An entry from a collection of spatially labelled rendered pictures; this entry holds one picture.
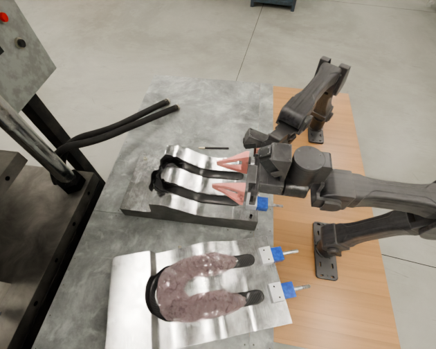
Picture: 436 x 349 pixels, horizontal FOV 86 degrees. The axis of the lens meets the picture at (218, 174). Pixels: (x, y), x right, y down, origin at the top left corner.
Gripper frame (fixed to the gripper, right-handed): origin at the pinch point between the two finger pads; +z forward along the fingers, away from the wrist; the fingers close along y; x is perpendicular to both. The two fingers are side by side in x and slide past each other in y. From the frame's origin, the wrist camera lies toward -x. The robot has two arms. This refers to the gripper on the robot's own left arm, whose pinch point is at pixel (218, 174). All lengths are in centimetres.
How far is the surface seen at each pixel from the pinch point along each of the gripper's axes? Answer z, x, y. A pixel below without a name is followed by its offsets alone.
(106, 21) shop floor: 219, 114, -310
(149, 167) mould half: 32, 33, -20
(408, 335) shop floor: -111, 122, 15
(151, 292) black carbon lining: 17.0, 32.3, 23.8
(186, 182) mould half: 14.6, 28.0, -12.7
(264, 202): -14.2, 29.5, -9.8
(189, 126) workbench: 24, 39, -51
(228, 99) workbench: 8, 39, -74
